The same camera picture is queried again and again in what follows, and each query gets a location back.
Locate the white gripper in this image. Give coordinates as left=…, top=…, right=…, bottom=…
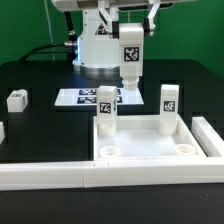
left=51, top=0, right=196, bottom=38

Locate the white square table top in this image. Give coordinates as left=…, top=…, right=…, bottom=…
left=93, top=115, right=206, bottom=160

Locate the white marker plate with tags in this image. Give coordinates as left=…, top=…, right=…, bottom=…
left=54, top=88, right=144, bottom=107

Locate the white U-shaped obstacle fence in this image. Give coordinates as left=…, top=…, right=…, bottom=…
left=0, top=117, right=224, bottom=191

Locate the white block at left edge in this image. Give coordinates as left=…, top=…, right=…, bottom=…
left=0, top=122, right=5, bottom=145

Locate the black cable thick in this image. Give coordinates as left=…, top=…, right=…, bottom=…
left=64, top=12, right=76, bottom=37

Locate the black cable horizontal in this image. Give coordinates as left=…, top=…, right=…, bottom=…
left=19, top=41, right=78, bottom=62

